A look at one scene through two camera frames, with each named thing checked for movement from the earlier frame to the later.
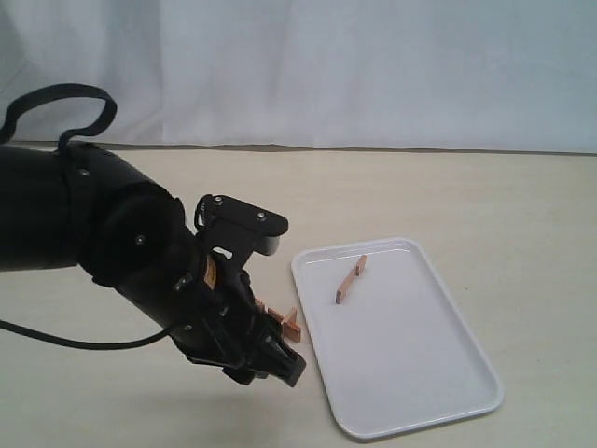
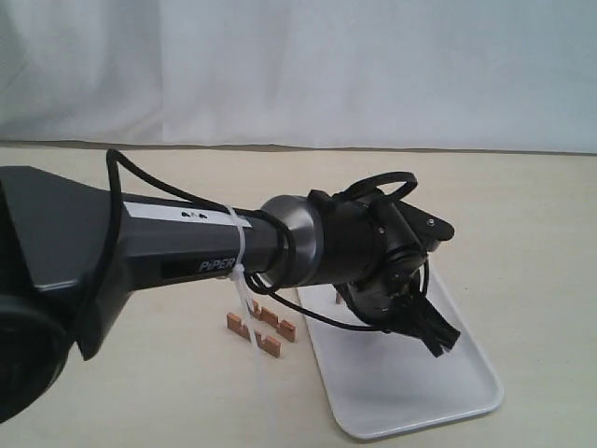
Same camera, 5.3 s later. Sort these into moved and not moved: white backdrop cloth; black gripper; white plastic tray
Moved: black gripper
Not moved: white plastic tray; white backdrop cloth
